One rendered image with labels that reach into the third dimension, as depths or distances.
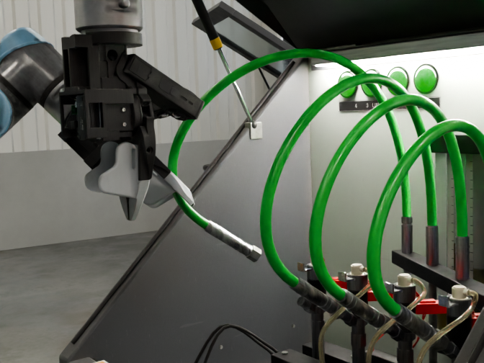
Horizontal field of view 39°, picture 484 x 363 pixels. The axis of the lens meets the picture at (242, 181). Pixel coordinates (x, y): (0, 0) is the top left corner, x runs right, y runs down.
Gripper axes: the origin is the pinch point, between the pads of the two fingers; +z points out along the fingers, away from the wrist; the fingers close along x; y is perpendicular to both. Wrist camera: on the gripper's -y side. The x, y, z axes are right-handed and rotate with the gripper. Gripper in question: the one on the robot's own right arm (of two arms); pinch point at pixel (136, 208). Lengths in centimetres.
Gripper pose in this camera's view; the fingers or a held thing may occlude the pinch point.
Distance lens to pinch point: 80.3
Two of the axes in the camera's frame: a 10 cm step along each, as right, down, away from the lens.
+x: 6.0, 0.6, -8.0
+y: -8.0, 0.9, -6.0
